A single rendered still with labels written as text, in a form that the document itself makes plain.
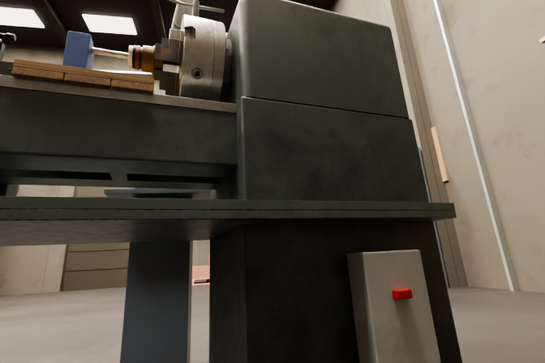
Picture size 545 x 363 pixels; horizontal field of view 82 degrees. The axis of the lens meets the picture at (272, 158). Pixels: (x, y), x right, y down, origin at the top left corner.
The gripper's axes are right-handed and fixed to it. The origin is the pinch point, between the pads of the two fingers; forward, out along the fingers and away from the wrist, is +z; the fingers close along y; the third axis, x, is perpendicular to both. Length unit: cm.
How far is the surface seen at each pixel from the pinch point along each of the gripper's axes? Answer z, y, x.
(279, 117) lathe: 50, 25, 26
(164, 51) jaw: 28.1, 8.6, -6.1
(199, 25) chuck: 20.7, 14.1, 3.8
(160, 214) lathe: 76, 41, -3
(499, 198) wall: 68, -156, 341
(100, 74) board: 43, 23, -20
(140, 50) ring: 27.1, 4.7, -13.3
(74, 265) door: 237, -791, -232
